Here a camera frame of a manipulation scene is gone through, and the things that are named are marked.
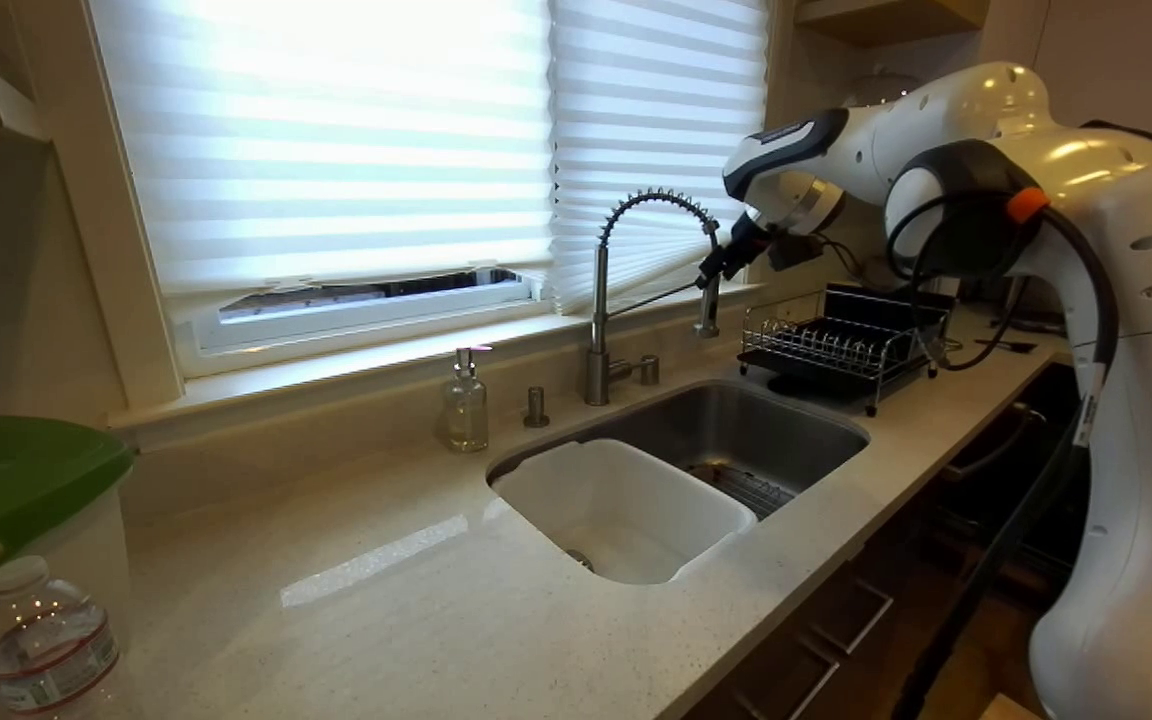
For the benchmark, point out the wire sink grid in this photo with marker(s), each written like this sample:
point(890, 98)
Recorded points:
point(755, 489)

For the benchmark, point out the white plastic wash basin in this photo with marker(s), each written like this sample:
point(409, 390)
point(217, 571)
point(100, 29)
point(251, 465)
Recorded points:
point(617, 509)

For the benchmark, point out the small chrome sink button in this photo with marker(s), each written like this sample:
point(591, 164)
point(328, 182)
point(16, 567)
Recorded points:
point(532, 411)

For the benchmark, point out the white window blind right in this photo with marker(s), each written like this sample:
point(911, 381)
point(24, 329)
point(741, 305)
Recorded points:
point(644, 93)

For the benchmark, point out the green lidded plastic container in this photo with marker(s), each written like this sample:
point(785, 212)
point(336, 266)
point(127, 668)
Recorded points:
point(63, 503)

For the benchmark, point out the stainless steel sink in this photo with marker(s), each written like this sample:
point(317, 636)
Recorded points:
point(724, 419)

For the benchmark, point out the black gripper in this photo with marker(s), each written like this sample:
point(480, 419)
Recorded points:
point(783, 248)

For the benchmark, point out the clear soap dispenser bottle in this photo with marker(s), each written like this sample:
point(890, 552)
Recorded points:
point(464, 404)

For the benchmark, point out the white window blind left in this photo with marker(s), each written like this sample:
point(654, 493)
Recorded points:
point(328, 137)

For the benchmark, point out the white window blind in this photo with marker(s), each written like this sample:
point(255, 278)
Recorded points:
point(328, 137)
point(644, 93)

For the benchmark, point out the chrome spring kitchen faucet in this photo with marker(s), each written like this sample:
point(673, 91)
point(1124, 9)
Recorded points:
point(600, 374)

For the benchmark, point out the black dish drying rack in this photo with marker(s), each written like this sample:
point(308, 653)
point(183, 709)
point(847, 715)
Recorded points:
point(852, 353)

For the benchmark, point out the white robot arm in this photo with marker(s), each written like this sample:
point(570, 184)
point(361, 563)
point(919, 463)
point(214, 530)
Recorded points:
point(976, 179)

